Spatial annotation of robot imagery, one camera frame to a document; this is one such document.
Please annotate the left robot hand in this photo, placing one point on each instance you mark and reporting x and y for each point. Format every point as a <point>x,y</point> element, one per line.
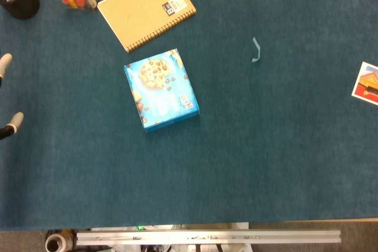
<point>5,60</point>

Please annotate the small blue paper scrap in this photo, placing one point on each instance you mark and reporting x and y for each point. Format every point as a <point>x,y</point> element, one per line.
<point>257,48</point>

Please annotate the blue cookie box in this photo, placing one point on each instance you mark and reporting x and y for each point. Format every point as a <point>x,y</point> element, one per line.
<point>161,92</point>

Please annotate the kraft spiral notebook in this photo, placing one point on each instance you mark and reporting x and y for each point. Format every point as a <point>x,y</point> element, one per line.
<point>141,10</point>

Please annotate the clear tape roll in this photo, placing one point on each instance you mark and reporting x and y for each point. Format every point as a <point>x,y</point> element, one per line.
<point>56,243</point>

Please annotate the teal felt table mat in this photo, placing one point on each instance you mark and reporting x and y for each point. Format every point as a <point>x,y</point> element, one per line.
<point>236,160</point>

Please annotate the red palace postcard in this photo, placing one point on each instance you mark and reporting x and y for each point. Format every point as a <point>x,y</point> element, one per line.
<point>367,83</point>

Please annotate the aluminium profile rail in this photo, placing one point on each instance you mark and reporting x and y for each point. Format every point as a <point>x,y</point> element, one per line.
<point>206,237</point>

